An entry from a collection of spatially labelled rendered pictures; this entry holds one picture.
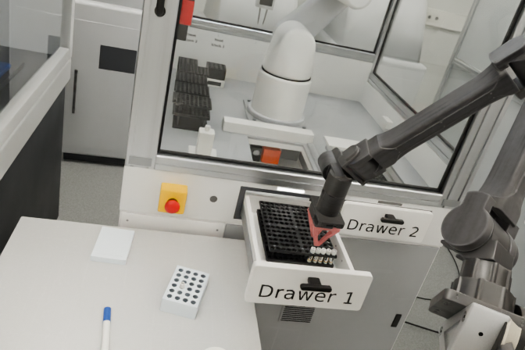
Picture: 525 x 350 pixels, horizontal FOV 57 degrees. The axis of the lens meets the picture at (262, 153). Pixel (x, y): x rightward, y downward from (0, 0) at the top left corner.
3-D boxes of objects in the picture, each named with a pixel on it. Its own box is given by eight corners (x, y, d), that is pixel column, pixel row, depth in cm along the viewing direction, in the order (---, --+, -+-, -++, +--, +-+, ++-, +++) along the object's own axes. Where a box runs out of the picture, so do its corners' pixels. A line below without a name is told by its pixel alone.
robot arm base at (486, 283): (444, 297, 67) (534, 333, 65) (456, 244, 71) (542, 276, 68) (426, 310, 75) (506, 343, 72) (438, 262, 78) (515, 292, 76)
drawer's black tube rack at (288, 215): (330, 276, 126) (337, 256, 123) (264, 269, 122) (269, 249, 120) (312, 225, 146) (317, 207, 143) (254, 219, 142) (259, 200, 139)
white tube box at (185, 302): (194, 319, 113) (197, 308, 111) (159, 310, 113) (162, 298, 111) (207, 284, 124) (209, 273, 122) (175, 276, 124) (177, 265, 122)
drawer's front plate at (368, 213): (421, 243, 154) (434, 214, 149) (335, 233, 148) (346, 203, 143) (419, 239, 156) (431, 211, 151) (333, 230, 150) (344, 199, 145)
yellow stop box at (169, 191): (183, 216, 134) (187, 194, 131) (157, 213, 133) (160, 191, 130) (183, 205, 139) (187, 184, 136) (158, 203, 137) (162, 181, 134)
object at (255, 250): (353, 301, 120) (360, 281, 117) (251, 292, 115) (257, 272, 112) (316, 209, 155) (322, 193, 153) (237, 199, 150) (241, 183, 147)
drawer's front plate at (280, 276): (359, 311, 119) (373, 276, 115) (244, 301, 113) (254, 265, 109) (357, 305, 121) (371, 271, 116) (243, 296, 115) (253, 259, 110)
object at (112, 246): (125, 265, 124) (126, 260, 123) (90, 260, 122) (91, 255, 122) (133, 235, 135) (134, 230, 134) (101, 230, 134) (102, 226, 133)
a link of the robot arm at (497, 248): (491, 269, 69) (508, 286, 72) (504, 207, 74) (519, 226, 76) (433, 266, 76) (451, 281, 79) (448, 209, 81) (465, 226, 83)
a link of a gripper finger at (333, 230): (324, 233, 125) (336, 205, 121) (331, 253, 119) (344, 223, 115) (299, 230, 123) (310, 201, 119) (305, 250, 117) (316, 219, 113)
